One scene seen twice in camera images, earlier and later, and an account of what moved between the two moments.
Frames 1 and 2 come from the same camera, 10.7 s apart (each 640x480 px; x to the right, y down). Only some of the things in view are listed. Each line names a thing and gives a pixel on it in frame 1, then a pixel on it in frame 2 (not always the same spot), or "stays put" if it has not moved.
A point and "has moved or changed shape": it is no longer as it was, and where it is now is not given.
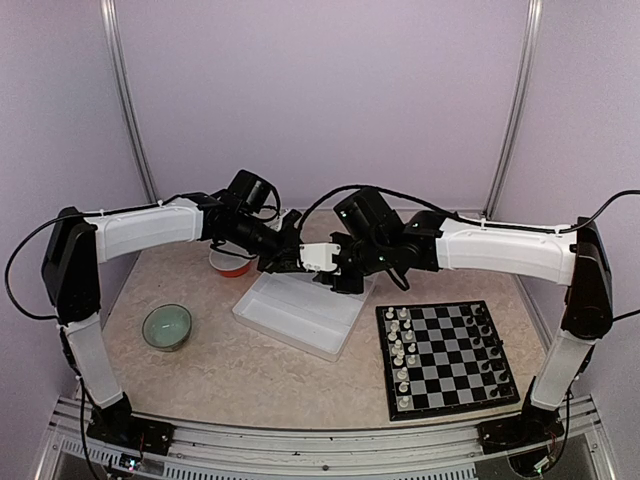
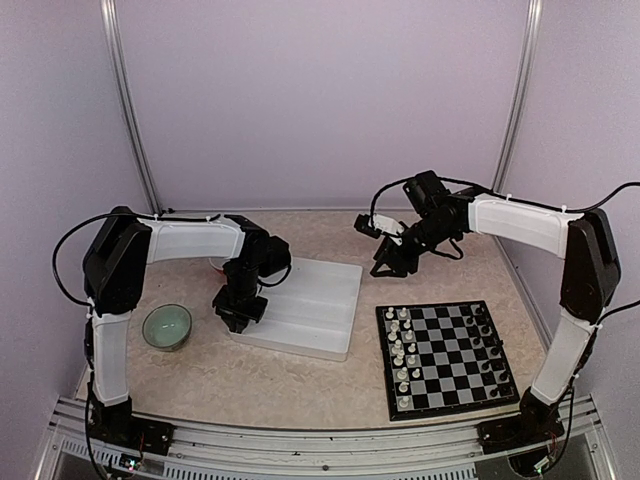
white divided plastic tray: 305,310 has moved or changed shape
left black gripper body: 279,250 → 240,309
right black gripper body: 353,286 → 398,258
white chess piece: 401,374 stays put
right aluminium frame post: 530,48 stays put
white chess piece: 394,326 stays put
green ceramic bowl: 167,327 stays put
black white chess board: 442,358 stays put
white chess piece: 398,361 stays put
